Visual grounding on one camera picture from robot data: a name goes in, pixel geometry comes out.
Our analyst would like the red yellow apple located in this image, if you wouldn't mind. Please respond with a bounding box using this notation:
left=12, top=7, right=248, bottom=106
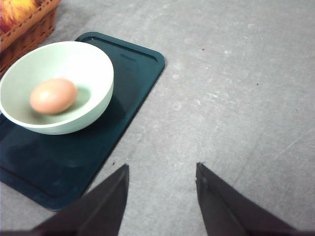
left=0, top=0, right=36, bottom=39

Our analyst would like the brown wicker basket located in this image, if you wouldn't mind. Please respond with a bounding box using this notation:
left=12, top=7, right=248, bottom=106
left=0, top=0, right=62, bottom=80

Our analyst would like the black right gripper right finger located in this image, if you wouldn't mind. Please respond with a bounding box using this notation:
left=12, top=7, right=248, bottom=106
left=195, top=162, right=315, bottom=236

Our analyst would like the pale green ceramic bowl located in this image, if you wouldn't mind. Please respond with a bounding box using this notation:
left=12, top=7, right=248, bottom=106
left=0, top=41, right=114, bottom=135

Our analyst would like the dark blue rectangular tray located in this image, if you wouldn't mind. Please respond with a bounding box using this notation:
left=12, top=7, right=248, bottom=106
left=0, top=31, right=165, bottom=210

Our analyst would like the brown egg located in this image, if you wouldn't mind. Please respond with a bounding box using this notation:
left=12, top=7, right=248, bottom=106
left=30, top=78, right=78, bottom=114

